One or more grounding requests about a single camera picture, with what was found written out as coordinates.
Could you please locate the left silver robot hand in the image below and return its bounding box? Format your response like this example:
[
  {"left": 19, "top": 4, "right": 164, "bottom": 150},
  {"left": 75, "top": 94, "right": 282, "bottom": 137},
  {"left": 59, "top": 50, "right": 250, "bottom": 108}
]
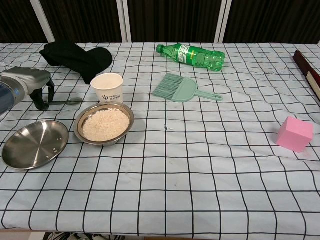
[{"left": 0, "top": 66, "right": 56, "bottom": 111}]

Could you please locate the metal spoon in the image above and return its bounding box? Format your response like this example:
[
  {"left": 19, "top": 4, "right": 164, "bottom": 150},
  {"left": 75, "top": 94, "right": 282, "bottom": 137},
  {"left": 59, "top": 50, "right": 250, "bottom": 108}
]
[{"left": 46, "top": 97, "right": 84, "bottom": 106}]

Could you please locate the metal bowl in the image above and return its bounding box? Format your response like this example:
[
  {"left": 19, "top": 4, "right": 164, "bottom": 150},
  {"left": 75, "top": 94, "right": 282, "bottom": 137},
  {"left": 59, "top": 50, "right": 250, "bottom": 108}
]
[{"left": 74, "top": 102, "right": 136, "bottom": 149}]

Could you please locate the white paper cup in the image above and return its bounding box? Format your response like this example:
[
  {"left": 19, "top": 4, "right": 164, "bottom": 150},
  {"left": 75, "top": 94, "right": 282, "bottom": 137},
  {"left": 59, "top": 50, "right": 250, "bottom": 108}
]
[{"left": 90, "top": 72, "right": 125, "bottom": 105}]

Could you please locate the black knit hat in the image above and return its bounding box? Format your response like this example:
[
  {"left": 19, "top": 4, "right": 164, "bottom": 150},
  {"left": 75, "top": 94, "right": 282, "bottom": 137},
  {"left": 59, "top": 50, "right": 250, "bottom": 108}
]
[{"left": 39, "top": 41, "right": 114, "bottom": 86}]

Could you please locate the shallow metal plate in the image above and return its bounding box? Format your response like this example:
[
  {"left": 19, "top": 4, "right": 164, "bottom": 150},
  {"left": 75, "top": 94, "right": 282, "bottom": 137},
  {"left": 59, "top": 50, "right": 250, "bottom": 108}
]
[{"left": 1, "top": 119, "right": 70, "bottom": 172}]

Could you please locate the green mini brush with dustpan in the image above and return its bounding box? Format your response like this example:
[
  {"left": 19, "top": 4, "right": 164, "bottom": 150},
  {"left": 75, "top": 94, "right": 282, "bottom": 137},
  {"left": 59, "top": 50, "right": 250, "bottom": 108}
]
[{"left": 152, "top": 72, "right": 224, "bottom": 104}]

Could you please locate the green plastic bottle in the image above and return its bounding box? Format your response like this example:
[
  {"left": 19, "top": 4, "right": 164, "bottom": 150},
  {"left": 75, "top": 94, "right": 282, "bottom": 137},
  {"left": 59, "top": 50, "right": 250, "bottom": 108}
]
[{"left": 156, "top": 42, "right": 226, "bottom": 73}]

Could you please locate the checked white tablecloth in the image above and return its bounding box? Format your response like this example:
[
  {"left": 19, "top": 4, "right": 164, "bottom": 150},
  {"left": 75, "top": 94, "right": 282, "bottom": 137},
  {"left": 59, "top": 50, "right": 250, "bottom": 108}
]
[{"left": 0, "top": 41, "right": 320, "bottom": 230}]

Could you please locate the pink foam cube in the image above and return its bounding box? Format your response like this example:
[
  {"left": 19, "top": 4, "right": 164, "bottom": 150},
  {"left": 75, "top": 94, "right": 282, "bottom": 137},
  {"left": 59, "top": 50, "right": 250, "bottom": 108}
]
[{"left": 275, "top": 115, "right": 315, "bottom": 154}]

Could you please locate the white partition post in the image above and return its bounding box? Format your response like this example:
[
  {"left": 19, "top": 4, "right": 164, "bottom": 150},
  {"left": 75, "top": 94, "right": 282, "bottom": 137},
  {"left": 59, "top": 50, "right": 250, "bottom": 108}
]
[
  {"left": 116, "top": 0, "right": 133, "bottom": 43},
  {"left": 31, "top": 0, "right": 56, "bottom": 44},
  {"left": 214, "top": 0, "right": 233, "bottom": 43}
]

